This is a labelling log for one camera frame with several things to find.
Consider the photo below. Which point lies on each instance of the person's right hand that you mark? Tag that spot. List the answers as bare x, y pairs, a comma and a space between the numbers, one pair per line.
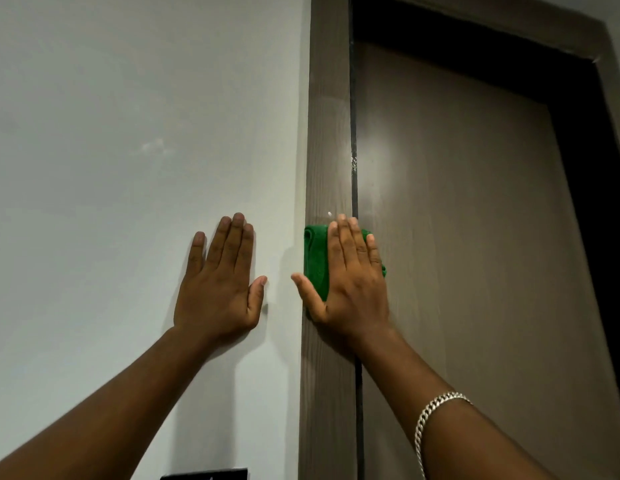
355, 294

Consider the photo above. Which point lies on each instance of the person's left hand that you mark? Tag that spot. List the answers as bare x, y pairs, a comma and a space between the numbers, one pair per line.
217, 299

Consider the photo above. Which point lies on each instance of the person's right thumb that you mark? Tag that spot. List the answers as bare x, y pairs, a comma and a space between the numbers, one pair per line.
306, 293

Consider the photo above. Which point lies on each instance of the person's left thumb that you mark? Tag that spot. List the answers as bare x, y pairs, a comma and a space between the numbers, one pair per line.
257, 294

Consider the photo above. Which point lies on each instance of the person's right middle finger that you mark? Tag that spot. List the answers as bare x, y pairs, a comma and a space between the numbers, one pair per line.
349, 244

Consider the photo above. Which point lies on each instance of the person's left little finger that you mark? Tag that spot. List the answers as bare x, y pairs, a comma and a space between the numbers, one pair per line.
195, 254

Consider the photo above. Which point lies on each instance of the person's right little finger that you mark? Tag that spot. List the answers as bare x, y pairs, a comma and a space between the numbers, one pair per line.
375, 254

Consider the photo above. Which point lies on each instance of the person's left middle finger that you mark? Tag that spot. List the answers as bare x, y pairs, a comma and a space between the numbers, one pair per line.
231, 242

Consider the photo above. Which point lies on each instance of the green cleaning cloth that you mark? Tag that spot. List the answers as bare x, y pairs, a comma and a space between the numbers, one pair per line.
316, 259

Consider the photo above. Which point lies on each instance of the person's left forearm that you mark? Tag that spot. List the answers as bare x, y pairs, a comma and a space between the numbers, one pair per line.
105, 414

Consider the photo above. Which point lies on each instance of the person's right forearm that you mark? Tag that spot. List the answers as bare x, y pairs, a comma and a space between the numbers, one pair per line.
439, 419

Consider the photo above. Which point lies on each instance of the brown wooden door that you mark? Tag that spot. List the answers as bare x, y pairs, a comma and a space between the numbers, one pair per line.
479, 244

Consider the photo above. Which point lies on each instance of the brown wooden door frame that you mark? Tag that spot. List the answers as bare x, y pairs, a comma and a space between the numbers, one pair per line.
327, 144

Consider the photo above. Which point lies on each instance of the black wall switch plate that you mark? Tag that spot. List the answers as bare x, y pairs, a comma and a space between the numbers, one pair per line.
205, 475

